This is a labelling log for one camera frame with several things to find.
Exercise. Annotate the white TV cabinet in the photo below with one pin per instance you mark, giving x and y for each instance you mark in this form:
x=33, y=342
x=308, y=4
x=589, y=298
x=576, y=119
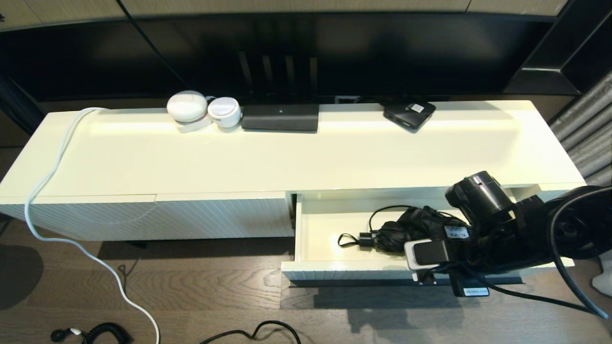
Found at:
x=191, y=160

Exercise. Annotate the large white dome device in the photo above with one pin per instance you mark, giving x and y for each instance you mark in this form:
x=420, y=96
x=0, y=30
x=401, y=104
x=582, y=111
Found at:
x=187, y=107

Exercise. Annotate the black umbrella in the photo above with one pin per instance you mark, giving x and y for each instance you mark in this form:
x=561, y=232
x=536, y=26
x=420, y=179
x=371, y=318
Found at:
x=397, y=234

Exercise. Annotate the grey curtain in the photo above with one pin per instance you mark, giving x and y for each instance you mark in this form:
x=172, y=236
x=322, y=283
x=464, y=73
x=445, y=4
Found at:
x=588, y=124

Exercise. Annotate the black television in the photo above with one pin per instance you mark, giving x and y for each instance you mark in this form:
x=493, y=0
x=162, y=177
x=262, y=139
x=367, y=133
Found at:
x=334, y=57

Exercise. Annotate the white fluted drawer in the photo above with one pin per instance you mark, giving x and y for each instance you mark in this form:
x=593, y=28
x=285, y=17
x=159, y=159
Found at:
x=334, y=234

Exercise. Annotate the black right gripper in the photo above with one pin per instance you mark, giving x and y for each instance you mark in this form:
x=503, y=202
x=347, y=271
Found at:
x=478, y=253

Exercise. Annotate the black shelf unit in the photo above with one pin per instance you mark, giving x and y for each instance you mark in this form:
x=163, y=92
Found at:
x=19, y=105
x=573, y=48

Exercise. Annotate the small white round device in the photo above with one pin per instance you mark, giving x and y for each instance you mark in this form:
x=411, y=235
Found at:
x=224, y=113

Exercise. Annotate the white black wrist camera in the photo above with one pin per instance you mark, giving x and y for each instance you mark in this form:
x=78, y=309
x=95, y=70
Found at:
x=425, y=253

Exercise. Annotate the black box with white label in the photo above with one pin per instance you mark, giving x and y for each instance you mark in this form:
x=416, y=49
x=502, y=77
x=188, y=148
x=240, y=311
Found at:
x=405, y=115

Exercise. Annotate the black router with antennas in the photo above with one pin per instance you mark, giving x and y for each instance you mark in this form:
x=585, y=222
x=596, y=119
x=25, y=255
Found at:
x=279, y=118

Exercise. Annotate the white flat device base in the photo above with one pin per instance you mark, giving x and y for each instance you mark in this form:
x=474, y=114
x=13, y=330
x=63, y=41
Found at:
x=193, y=127

